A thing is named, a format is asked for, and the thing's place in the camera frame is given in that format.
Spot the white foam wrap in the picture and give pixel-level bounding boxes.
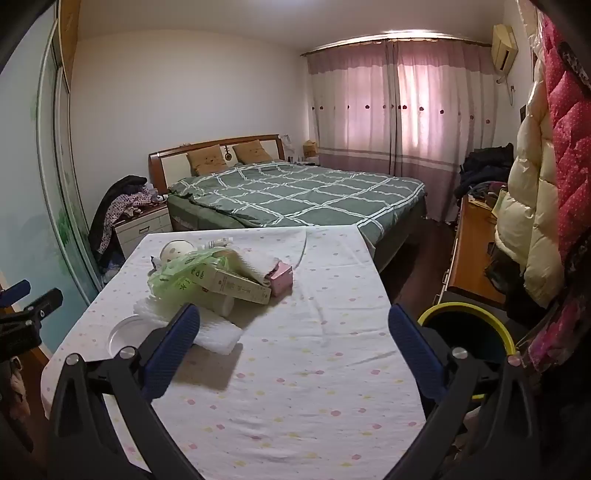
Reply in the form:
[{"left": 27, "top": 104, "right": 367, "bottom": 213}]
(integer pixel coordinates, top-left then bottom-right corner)
[{"left": 133, "top": 298, "right": 244, "bottom": 357}]

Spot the beige carton box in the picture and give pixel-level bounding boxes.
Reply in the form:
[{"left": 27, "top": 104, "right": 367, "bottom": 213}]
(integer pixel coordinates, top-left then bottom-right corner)
[{"left": 203, "top": 265, "right": 273, "bottom": 304}]

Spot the pile of clothes on cabinet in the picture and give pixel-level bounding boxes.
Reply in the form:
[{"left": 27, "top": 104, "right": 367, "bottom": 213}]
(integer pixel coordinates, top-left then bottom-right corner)
[{"left": 89, "top": 174, "right": 148, "bottom": 274}]

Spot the pink sheer curtain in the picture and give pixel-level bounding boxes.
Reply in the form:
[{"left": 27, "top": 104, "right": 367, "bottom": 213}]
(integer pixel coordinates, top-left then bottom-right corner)
[{"left": 307, "top": 39, "right": 497, "bottom": 223}]

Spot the white spotted tablecloth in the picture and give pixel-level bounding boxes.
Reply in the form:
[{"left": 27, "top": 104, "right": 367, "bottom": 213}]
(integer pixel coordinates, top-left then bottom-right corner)
[{"left": 41, "top": 225, "right": 428, "bottom": 480}]

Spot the patterned purple garment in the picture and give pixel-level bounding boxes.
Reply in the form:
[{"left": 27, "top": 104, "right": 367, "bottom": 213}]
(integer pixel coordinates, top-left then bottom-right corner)
[{"left": 104, "top": 186, "right": 163, "bottom": 245}]

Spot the green picture card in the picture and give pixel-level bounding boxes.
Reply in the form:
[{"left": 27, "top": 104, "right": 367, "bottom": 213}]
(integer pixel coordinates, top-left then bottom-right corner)
[{"left": 490, "top": 187, "right": 509, "bottom": 217}]

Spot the white nightstand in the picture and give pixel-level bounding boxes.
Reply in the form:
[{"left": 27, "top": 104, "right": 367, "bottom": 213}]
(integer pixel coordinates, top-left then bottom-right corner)
[{"left": 114, "top": 203, "right": 174, "bottom": 259}]

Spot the wooden sideboard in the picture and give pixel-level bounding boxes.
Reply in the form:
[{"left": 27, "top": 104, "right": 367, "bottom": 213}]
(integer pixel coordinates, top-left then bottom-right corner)
[{"left": 443, "top": 194, "right": 509, "bottom": 306}]

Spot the dark cloth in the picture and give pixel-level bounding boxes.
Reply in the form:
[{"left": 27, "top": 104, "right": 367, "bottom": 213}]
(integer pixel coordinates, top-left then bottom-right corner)
[{"left": 485, "top": 242, "right": 523, "bottom": 297}]

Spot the curtain rod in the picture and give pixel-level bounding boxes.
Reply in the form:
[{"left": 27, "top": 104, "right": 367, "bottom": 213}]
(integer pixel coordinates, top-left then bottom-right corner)
[{"left": 300, "top": 33, "right": 492, "bottom": 57}]

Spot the small pink box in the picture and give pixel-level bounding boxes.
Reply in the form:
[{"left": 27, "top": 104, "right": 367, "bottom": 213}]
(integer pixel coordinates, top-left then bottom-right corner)
[{"left": 267, "top": 260, "right": 295, "bottom": 297}]

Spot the pink floral garment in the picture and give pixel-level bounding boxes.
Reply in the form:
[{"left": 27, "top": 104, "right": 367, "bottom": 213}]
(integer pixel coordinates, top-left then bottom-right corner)
[{"left": 526, "top": 277, "right": 591, "bottom": 376}]

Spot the cream puffer jacket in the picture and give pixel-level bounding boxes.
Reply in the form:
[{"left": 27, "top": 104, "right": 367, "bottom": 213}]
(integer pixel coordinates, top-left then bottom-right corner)
[{"left": 494, "top": 78, "right": 570, "bottom": 310}]

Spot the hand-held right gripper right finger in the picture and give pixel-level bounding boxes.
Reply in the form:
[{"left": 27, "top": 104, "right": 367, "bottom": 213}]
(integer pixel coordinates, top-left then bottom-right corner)
[{"left": 383, "top": 304, "right": 541, "bottom": 480}]

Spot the green plastic bag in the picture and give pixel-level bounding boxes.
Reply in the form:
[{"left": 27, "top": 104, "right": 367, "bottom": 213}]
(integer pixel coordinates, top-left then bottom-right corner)
[{"left": 148, "top": 247, "right": 242, "bottom": 308}]

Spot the glass sliding wardrobe door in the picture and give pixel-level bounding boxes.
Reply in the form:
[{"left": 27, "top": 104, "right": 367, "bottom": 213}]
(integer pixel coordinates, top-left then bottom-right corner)
[{"left": 0, "top": 0, "right": 103, "bottom": 358}]

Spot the beige air conditioner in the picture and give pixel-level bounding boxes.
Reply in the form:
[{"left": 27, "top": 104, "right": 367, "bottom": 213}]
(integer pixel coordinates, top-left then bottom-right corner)
[{"left": 492, "top": 24, "right": 519, "bottom": 73}]

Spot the wooden bed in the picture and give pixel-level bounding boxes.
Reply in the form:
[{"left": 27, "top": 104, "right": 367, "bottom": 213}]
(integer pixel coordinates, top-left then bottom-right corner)
[{"left": 148, "top": 134, "right": 428, "bottom": 274}]

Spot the yellow rimmed trash bin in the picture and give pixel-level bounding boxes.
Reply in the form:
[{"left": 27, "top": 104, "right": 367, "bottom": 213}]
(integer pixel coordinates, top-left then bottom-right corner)
[{"left": 417, "top": 302, "right": 515, "bottom": 403}]

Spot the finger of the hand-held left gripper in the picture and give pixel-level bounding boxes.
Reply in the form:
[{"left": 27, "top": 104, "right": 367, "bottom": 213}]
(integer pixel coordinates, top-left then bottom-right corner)
[
  {"left": 18, "top": 288, "right": 64, "bottom": 322},
  {"left": 0, "top": 279, "right": 31, "bottom": 308}
]

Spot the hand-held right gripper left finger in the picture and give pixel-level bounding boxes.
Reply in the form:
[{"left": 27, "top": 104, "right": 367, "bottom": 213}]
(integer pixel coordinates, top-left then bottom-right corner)
[{"left": 48, "top": 304, "right": 204, "bottom": 480}]

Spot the dark clothes pile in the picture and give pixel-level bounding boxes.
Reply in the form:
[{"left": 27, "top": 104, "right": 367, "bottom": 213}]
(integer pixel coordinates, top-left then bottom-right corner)
[{"left": 455, "top": 143, "right": 515, "bottom": 200}]

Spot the green checked duvet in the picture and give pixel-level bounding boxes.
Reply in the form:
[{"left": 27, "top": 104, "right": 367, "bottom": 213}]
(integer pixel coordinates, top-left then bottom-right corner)
[{"left": 167, "top": 161, "right": 426, "bottom": 241}]

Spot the brown bear pillow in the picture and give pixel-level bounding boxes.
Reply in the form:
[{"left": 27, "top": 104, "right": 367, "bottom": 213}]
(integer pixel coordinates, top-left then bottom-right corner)
[
  {"left": 186, "top": 144, "right": 228, "bottom": 176},
  {"left": 232, "top": 141, "right": 272, "bottom": 165}
]

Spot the red dotted puffer jacket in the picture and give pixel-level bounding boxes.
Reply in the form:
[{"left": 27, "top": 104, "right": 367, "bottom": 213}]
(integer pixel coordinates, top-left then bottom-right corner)
[{"left": 538, "top": 14, "right": 591, "bottom": 271}]

